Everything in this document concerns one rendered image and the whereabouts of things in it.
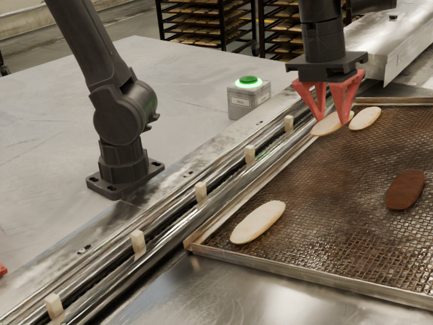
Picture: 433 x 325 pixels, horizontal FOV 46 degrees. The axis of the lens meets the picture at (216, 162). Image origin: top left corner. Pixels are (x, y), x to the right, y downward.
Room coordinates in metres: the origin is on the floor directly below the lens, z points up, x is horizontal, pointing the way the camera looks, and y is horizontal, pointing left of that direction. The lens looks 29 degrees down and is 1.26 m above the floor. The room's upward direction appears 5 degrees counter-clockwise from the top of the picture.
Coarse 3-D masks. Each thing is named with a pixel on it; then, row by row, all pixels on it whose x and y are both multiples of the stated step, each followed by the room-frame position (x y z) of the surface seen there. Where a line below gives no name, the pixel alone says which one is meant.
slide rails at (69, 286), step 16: (272, 128) 0.87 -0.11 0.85; (256, 144) 0.81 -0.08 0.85; (272, 144) 0.81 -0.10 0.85; (240, 160) 0.76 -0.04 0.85; (256, 160) 0.75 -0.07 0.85; (208, 176) 0.71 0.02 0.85; (192, 192) 0.67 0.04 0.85; (176, 208) 0.63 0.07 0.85; (192, 208) 0.62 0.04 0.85; (144, 224) 0.59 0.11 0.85; (176, 224) 0.59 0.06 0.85; (128, 240) 0.56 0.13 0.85; (112, 256) 0.53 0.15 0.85; (80, 272) 0.50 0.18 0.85; (96, 272) 0.50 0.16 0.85; (112, 272) 0.49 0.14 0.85; (64, 288) 0.47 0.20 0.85; (96, 288) 0.47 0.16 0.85; (80, 304) 0.44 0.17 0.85; (16, 320) 0.43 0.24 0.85; (32, 320) 0.42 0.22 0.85
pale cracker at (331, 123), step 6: (330, 114) 0.71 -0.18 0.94; (336, 114) 0.70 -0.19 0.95; (324, 120) 0.68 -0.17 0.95; (330, 120) 0.68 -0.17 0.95; (336, 120) 0.68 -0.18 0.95; (318, 126) 0.67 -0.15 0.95; (324, 126) 0.66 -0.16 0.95; (330, 126) 0.66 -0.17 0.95; (336, 126) 0.66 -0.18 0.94; (312, 132) 0.66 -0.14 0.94; (318, 132) 0.65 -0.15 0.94; (324, 132) 0.65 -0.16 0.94; (330, 132) 0.65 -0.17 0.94
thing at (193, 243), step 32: (384, 128) 0.72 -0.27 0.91; (416, 128) 0.70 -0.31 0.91; (288, 160) 0.67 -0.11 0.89; (256, 192) 0.59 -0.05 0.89; (320, 192) 0.55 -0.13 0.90; (352, 192) 0.54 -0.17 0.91; (384, 192) 0.52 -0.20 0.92; (224, 224) 0.52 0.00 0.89; (320, 224) 0.48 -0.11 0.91; (224, 256) 0.44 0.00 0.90; (256, 256) 0.44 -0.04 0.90; (320, 256) 0.42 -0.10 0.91; (384, 256) 0.39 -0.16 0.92; (416, 256) 0.38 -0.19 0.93; (352, 288) 0.35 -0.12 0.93; (384, 288) 0.33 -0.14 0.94
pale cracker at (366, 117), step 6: (366, 108) 0.81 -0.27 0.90; (372, 108) 0.79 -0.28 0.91; (378, 108) 0.80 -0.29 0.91; (360, 114) 0.78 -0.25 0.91; (366, 114) 0.78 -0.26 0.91; (372, 114) 0.77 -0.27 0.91; (378, 114) 0.78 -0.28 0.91; (354, 120) 0.76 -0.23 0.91; (360, 120) 0.75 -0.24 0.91; (366, 120) 0.75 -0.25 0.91; (372, 120) 0.75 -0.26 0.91; (354, 126) 0.74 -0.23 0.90; (360, 126) 0.74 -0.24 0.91; (366, 126) 0.74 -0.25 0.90
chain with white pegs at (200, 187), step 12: (288, 120) 0.87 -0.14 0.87; (300, 120) 0.93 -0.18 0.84; (252, 156) 0.76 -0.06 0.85; (240, 168) 0.75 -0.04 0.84; (204, 192) 0.65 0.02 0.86; (192, 204) 0.65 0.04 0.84; (180, 216) 0.62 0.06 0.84; (132, 240) 0.54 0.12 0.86; (132, 252) 0.54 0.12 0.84; (120, 264) 0.52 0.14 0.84; (48, 300) 0.43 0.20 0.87; (60, 300) 0.44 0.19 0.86; (72, 300) 0.46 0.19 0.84; (48, 312) 0.43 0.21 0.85; (60, 312) 0.43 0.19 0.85
